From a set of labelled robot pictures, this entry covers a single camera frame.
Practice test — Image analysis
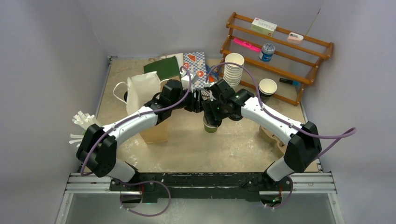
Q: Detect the white paper cup stack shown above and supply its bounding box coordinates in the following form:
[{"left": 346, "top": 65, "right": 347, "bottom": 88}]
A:
[{"left": 223, "top": 53, "right": 245, "bottom": 87}]

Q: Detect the brown kraft paper bag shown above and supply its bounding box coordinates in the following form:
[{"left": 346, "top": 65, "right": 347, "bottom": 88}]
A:
[{"left": 112, "top": 71, "right": 171, "bottom": 144}]

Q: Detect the pink highlighter pen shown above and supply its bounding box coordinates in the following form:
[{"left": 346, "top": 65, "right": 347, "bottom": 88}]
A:
[{"left": 233, "top": 37, "right": 261, "bottom": 53}]

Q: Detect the blue checkered paper bag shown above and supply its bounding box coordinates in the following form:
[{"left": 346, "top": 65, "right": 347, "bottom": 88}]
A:
[{"left": 183, "top": 51, "right": 208, "bottom": 89}]

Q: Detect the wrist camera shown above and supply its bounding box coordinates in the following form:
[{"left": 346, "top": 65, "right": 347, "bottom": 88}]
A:
[
  {"left": 204, "top": 82, "right": 217, "bottom": 88},
  {"left": 181, "top": 74, "right": 196, "bottom": 91}
]

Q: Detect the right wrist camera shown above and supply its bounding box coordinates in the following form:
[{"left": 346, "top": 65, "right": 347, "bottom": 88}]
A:
[{"left": 204, "top": 82, "right": 217, "bottom": 88}]

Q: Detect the green cup of stirrers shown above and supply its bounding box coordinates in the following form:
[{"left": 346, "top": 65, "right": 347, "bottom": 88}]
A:
[{"left": 69, "top": 111, "right": 103, "bottom": 147}]

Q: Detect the black blue marker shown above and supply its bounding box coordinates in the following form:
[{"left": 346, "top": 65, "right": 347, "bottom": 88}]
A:
[{"left": 279, "top": 78, "right": 299, "bottom": 86}]

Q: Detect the pink white tape dispenser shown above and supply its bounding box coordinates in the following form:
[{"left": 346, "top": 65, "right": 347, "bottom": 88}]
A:
[{"left": 287, "top": 32, "right": 304, "bottom": 45}]

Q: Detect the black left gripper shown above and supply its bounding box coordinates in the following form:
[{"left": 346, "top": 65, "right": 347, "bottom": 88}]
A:
[{"left": 170, "top": 85, "right": 204, "bottom": 113}]

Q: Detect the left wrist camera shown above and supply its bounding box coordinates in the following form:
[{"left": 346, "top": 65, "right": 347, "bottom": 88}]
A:
[{"left": 181, "top": 74, "right": 196, "bottom": 91}]

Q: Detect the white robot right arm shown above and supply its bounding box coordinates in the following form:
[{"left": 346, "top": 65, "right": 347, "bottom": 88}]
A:
[{"left": 201, "top": 80, "right": 322, "bottom": 190}]

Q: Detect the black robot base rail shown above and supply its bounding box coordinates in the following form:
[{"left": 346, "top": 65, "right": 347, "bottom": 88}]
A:
[{"left": 108, "top": 160, "right": 293, "bottom": 204}]

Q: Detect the black cup with white cup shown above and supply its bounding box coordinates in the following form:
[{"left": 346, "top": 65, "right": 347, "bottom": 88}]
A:
[{"left": 259, "top": 78, "right": 277, "bottom": 101}]

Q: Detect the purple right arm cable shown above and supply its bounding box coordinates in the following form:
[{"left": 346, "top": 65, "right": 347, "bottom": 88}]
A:
[{"left": 205, "top": 62, "right": 357, "bottom": 160}]

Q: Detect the green paper coffee cup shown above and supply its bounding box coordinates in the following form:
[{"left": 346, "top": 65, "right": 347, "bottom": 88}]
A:
[{"left": 203, "top": 119, "right": 218, "bottom": 133}]

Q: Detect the white green box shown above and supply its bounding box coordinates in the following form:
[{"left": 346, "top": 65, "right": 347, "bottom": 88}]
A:
[{"left": 250, "top": 17, "right": 277, "bottom": 36}]

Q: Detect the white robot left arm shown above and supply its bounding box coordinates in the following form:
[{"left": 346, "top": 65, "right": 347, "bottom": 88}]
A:
[{"left": 76, "top": 79, "right": 203, "bottom": 191}]

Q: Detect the green paper bag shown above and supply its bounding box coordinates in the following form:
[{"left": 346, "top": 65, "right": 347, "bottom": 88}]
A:
[{"left": 143, "top": 56, "right": 180, "bottom": 81}]

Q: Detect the wooden shelf rack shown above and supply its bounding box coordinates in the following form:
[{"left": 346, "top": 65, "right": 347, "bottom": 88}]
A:
[{"left": 220, "top": 12, "right": 334, "bottom": 106}]

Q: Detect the blue lidded jar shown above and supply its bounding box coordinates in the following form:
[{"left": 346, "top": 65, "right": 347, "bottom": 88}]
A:
[{"left": 259, "top": 43, "right": 276, "bottom": 62}]

